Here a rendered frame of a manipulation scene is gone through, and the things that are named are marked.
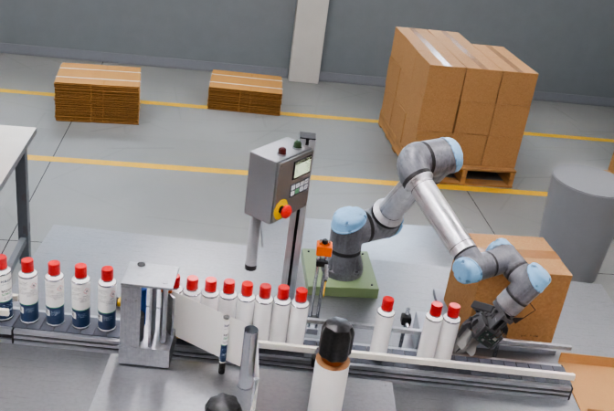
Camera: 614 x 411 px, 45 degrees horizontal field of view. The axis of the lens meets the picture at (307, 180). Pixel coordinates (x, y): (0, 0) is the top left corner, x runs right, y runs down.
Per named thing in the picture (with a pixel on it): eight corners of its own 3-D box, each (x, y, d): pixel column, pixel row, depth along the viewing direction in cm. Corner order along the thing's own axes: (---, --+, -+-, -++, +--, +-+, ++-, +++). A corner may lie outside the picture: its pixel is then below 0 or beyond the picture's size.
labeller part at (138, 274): (120, 285, 196) (120, 282, 196) (130, 263, 206) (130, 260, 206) (172, 290, 197) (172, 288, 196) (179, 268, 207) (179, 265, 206)
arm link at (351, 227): (321, 240, 265) (325, 207, 259) (352, 234, 272) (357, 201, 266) (340, 258, 256) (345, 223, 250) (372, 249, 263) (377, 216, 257)
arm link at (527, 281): (538, 260, 215) (558, 282, 210) (512, 286, 218) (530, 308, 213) (526, 257, 209) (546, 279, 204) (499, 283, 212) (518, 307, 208)
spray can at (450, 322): (433, 366, 222) (447, 309, 214) (431, 355, 227) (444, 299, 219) (450, 368, 223) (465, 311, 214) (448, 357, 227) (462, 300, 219)
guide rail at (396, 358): (212, 343, 217) (212, 337, 216) (212, 341, 218) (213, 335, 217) (574, 381, 222) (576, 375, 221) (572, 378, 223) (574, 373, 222)
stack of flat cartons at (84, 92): (54, 121, 583) (53, 82, 570) (61, 98, 630) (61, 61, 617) (138, 124, 597) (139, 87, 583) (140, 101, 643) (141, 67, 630)
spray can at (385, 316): (369, 360, 221) (380, 302, 213) (367, 349, 226) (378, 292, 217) (386, 362, 222) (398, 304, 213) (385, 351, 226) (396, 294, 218)
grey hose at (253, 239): (244, 270, 221) (250, 207, 212) (245, 264, 225) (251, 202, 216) (256, 271, 221) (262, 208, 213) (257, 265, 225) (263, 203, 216)
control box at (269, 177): (243, 213, 209) (248, 151, 201) (280, 194, 222) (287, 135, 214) (271, 226, 204) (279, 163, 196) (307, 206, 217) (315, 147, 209)
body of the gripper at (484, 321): (470, 339, 213) (499, 310, 209) (464, 321, 221) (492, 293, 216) (490, 352, 215) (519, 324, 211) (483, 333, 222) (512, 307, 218)
